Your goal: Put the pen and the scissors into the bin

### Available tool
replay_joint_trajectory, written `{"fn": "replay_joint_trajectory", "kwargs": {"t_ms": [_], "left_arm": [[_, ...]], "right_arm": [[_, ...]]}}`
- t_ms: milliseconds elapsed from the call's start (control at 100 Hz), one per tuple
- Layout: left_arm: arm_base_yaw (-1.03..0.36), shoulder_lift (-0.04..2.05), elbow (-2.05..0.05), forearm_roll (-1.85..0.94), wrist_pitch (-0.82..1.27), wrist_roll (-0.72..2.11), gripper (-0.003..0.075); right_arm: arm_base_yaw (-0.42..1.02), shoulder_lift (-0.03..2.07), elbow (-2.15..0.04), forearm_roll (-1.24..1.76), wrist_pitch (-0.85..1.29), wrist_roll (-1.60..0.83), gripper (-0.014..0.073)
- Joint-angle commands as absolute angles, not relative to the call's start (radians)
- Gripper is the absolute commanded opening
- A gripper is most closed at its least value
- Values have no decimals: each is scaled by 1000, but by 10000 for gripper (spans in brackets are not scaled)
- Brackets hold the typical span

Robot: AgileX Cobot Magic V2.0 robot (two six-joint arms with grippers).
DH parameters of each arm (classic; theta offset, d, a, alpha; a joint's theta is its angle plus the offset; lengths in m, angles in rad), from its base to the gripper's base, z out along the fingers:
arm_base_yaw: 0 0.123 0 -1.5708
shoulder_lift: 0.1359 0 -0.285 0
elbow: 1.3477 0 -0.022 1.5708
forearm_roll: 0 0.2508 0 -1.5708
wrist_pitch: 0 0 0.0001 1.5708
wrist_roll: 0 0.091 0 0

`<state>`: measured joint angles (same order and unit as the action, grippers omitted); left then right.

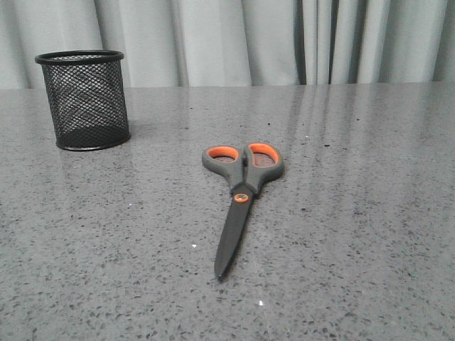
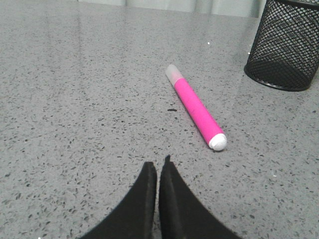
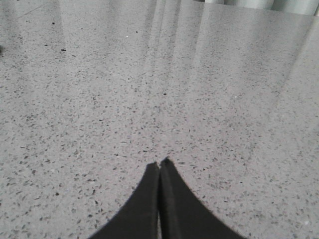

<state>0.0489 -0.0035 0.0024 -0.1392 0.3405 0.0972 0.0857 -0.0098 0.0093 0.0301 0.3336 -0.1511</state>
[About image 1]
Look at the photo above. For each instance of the black orange handled scissors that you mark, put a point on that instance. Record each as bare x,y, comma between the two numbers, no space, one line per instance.
246,170

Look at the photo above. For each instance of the black mesh pen cup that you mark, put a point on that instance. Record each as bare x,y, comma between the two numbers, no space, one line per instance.
86,98

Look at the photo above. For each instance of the grey curtain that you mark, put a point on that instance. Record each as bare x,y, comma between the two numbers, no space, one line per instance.
236,43

